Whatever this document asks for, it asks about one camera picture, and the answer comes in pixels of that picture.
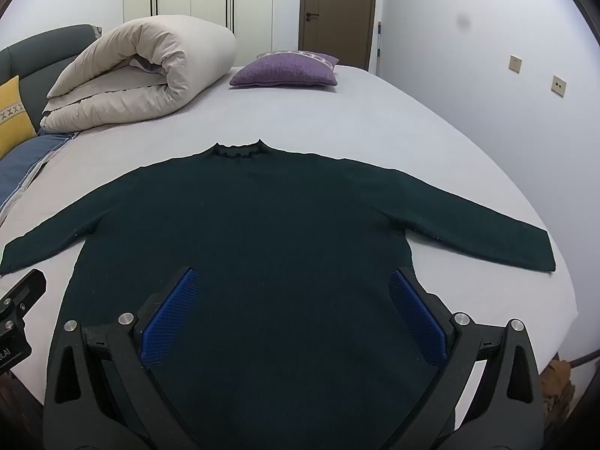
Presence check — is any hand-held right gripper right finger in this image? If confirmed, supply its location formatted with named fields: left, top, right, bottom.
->
left=388, top=267, right=547, bottom=450

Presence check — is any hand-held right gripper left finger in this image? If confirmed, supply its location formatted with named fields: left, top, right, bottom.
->
left=43, top=266, right=202, bottom=450

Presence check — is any dark green sweater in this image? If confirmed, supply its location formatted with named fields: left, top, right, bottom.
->
left=0, top=138, right=557, bottom=450

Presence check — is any brown crumpled object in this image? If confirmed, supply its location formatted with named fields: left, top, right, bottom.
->
left=539, top=358, right=577, bottom=432

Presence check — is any blue blanket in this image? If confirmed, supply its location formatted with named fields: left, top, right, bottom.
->
left=0, top=131, right=78, bottom=216

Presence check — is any yellow cushion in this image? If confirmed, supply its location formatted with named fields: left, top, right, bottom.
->
left=0, top=75, right=37, bottom=159

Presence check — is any bed with white sheet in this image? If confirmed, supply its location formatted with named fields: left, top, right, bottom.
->
left=0, top=63, right=579, bottom=432

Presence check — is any rolled beige duvet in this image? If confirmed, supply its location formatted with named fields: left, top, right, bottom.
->
left=39, top=15, right=237, bottom=133

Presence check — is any purple pillow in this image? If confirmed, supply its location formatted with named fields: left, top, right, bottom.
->
left=229, top=51, right=340, bottom=89

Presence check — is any grey padded headboard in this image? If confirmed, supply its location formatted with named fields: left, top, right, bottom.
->
left=0, top=23, right=103, bottom=125

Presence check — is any brown wooden door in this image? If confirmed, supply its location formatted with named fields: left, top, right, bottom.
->
left=297, top=0, right=380, bottom=72

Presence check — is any black cable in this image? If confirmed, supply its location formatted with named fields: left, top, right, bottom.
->
left=560, top=349, right=600, bottom=367

